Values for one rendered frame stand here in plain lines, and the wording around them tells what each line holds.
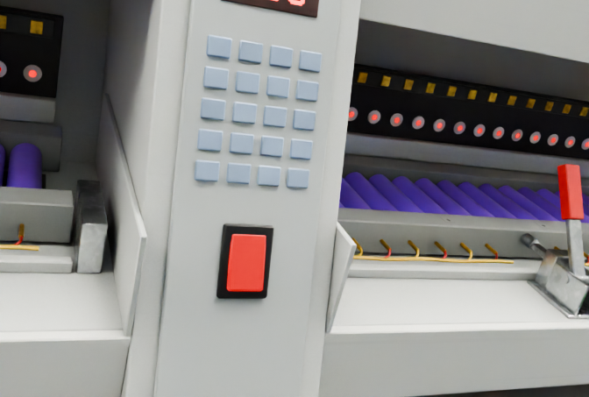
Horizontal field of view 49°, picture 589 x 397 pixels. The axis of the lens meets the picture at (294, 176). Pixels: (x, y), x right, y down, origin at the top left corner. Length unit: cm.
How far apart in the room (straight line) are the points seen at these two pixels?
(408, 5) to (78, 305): 22
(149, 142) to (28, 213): 9
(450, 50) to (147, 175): 37
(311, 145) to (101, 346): 13
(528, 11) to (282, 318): 21
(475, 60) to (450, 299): 28
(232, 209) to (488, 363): 18
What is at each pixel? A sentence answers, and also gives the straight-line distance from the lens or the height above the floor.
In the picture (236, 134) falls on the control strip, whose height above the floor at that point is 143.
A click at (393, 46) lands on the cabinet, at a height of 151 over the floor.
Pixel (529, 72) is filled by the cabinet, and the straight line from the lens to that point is 65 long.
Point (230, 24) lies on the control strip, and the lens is 29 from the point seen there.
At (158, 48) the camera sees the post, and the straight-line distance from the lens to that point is 29.
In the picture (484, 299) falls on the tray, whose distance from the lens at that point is 41.
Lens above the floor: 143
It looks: 3 degrees down
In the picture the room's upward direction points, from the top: 6 degrees clockwise
